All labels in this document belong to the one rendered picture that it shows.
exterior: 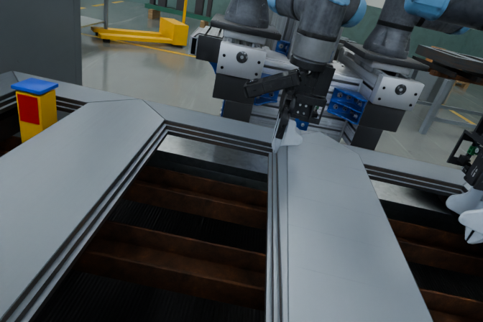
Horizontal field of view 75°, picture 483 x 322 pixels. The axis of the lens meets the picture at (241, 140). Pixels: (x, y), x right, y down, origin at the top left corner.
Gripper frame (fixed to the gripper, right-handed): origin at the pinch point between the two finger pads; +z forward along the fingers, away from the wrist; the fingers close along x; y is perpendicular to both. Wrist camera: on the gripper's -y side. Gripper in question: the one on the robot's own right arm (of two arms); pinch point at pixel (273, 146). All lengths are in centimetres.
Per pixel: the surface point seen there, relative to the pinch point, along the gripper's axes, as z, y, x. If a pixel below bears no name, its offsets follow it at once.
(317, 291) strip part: 0.7, 5.6, -35.4
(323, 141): 0.6, 13.1, 10.6
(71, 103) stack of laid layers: 2.0, -47.1, 2.6
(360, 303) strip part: 0.7, 10.9, -35.8
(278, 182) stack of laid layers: 0.8, 1.2, -12.7
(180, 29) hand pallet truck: 56, -138, 463
